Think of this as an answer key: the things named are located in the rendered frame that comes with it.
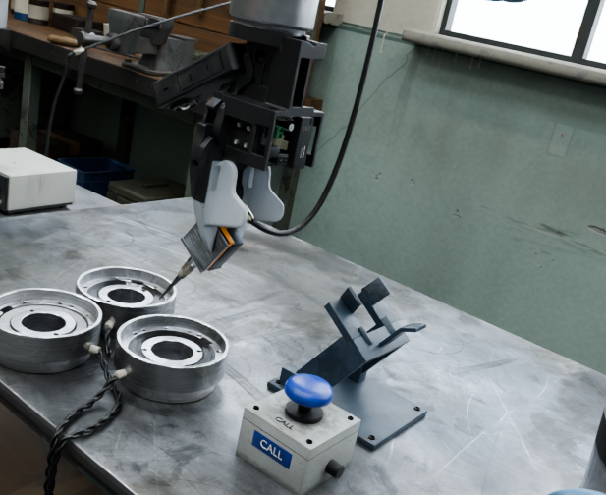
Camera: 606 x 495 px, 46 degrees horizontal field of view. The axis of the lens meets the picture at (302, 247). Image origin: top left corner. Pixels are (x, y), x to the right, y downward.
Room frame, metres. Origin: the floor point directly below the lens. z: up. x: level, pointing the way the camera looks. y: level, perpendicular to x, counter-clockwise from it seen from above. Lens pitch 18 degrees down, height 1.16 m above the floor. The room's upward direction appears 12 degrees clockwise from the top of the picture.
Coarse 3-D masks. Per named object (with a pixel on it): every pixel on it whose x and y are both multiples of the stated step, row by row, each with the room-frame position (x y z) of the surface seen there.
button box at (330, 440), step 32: (256, 416) 0.50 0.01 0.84; (288, 416) 0.51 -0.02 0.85; (320, 416) 0.51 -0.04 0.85; (352, 416) 0.52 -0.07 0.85; (256, 448) 0.50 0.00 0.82; (288, 448) 0.48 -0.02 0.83; (320, 448) 0.48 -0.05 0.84; (352, 448) 0.52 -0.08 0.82; (288, 480) 0.47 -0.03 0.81; (320, 480) 0.49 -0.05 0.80
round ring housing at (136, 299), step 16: (96, 272) 0.73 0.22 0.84; (112, 272) 0.74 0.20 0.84; (128, 272) 0.75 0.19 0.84; (144, 272) 0.75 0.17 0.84; (80, 288) 0.67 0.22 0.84; (112, 288) 0.71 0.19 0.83; (128, 288) 0.72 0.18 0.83; (160, 288) 0.74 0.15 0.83; (112, 304) 0.65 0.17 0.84; (128, 304) 0.68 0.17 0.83; (144, 304) 0.69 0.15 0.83; (160, 304) 0.67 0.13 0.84; (112, 320) 0.65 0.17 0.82; (128, 320) 0.65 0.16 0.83; (112, 336) 0.66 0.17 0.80
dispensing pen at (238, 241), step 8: (248, 208) 0.65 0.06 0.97; (248, 216) 0.64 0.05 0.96; (232, 232) 0.66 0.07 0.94; (240, 240) 0.66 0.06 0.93; (232, 248) 0.66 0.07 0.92; (224, 256) 0.66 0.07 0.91; (184, 264) 0.68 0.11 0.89; (192, 264) 0.67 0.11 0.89; (216, 264) 0.66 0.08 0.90; (184, 272) 0.68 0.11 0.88; (176, 280) 0.69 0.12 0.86; (168, 288) 0.70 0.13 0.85
